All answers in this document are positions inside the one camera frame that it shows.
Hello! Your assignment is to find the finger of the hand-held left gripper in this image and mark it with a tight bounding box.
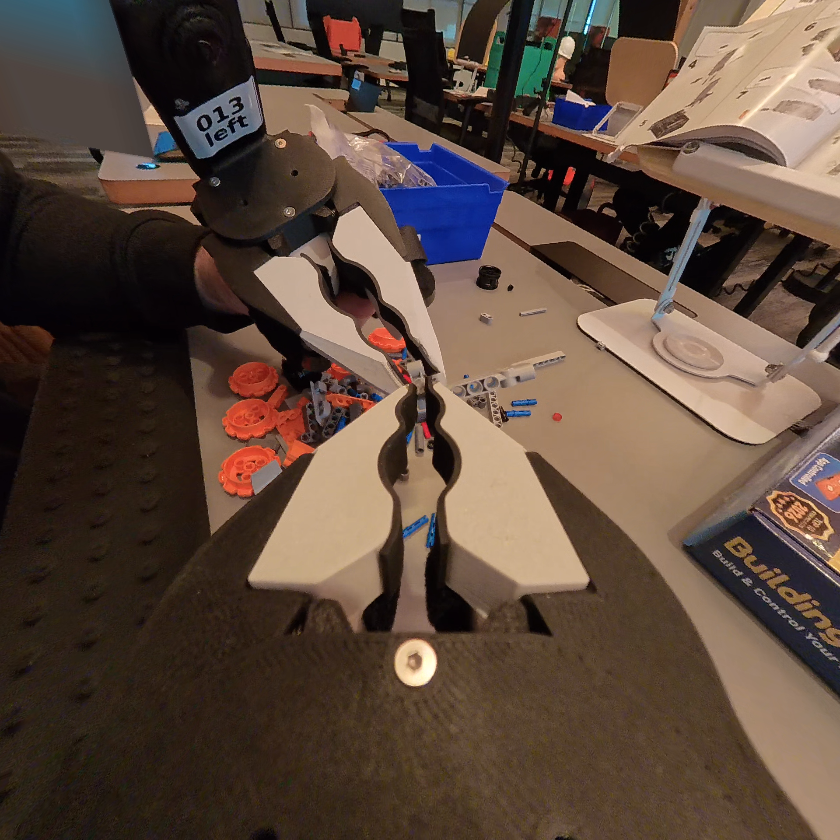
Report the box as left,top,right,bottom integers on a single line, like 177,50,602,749
252,256,404,396
328,205,448,383

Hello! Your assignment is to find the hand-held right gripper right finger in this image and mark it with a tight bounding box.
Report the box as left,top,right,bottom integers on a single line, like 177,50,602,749
427,381,590,601

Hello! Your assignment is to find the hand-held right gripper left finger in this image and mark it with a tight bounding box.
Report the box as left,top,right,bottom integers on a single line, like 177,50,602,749
248,384,421,601

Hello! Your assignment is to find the white instruction booklet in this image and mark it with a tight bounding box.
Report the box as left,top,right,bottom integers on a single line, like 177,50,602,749
607,0,840,168

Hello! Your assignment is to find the person's left forearm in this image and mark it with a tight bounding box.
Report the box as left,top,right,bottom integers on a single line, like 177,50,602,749
0,151,211,336

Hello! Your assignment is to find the person's left hand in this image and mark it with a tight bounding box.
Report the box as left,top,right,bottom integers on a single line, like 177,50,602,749
193,249,253,317

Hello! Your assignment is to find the blue plastic bin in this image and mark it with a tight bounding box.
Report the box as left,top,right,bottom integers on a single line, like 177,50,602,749
553,97,614,132
381,141,509,265

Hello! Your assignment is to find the clear bag of parts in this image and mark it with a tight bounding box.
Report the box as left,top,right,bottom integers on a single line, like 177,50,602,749
305,105,437,188

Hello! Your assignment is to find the long light grey beam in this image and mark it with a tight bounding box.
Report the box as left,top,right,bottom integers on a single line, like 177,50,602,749
508,351,567,376

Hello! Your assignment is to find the black dimpled pad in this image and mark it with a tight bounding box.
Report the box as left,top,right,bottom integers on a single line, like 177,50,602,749
0,335,211,840

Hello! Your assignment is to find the blue robot kit box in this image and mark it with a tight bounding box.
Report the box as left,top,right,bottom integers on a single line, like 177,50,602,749
682,427,840,697

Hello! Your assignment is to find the clear plastic box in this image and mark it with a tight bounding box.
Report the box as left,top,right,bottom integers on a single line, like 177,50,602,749
594,101,644,139

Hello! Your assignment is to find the beige panel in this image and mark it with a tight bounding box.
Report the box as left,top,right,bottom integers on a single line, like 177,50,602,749
607,37,678,109

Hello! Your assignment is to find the white metal stand frame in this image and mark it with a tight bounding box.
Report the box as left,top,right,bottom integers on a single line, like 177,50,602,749
650,197,840,388

